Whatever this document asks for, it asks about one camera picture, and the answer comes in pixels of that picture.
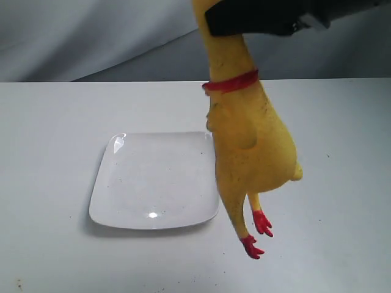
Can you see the yellow rubber chicken toy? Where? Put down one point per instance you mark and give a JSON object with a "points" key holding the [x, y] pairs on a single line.
{"points": [[254, 151]]}

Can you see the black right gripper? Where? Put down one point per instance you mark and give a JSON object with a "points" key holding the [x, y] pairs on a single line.
{"points": [[280, 18]]}

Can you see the white square plate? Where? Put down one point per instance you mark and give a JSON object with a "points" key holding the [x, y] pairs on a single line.
{"points": [[155, 181]]}

